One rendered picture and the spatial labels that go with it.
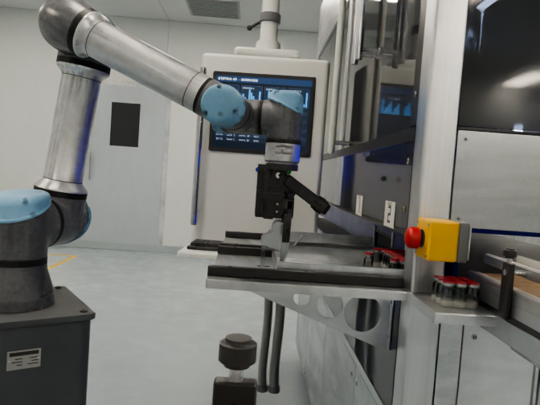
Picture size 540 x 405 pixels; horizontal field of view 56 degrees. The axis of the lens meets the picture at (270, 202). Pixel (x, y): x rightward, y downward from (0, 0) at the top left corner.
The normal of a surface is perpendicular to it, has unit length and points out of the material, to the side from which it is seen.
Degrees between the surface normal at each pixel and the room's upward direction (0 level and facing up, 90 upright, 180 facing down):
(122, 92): 90
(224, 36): 90
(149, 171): 90
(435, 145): 90
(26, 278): 73
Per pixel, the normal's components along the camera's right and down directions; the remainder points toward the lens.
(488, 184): 0.03, 0.05
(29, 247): 0.76, 0.09
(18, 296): 0.54, -0.22
